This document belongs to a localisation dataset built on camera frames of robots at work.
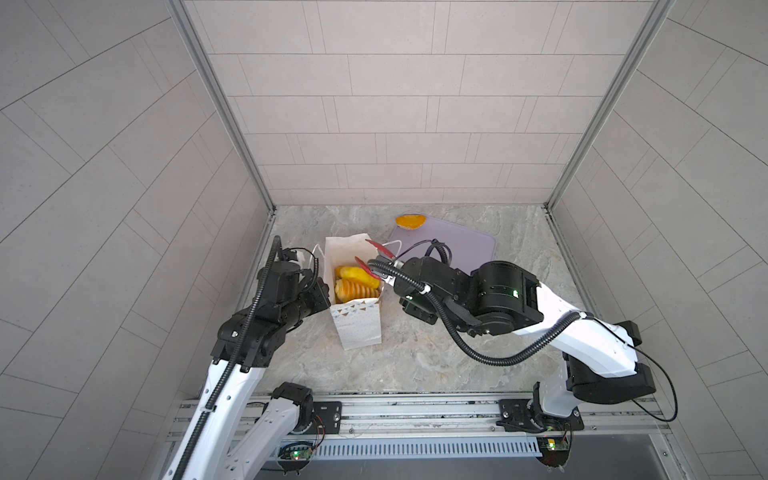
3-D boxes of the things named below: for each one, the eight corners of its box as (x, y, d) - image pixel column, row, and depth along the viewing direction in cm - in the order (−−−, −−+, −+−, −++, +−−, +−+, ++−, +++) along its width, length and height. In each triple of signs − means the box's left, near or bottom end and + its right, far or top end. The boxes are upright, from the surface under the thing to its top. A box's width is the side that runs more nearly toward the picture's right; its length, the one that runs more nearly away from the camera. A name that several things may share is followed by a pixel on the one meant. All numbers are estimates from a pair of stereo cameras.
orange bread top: (396, 230, 111) (396, 224, 108) (396, 221, 114) (396, 214, 111) (425, 231, 111) (426, 224, 108) (424, 221, 114) (425, 214, 111)
